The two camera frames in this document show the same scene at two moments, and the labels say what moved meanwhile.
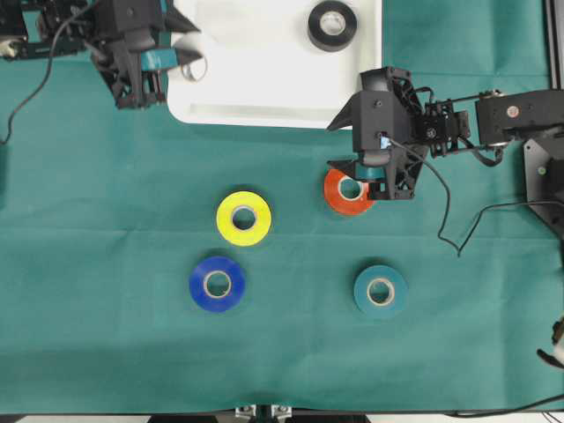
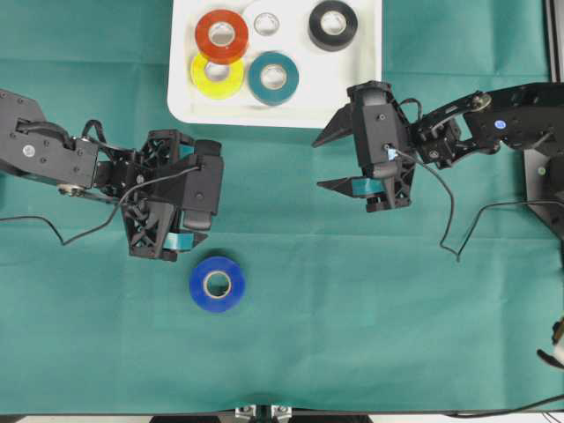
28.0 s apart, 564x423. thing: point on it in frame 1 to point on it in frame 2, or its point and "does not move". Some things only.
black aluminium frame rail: [553, 11] does not move
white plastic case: [263, 67] does not move
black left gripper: [127, 70] to [153, 210]
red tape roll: [338, 202] to [216, 53]
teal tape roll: [381, 291] to [269, 96]
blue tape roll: [206, 269] does not move
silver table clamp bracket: [278, 411] does not move
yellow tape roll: [243, 218] to [222, 89]
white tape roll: [196, 70] to [266, 24]
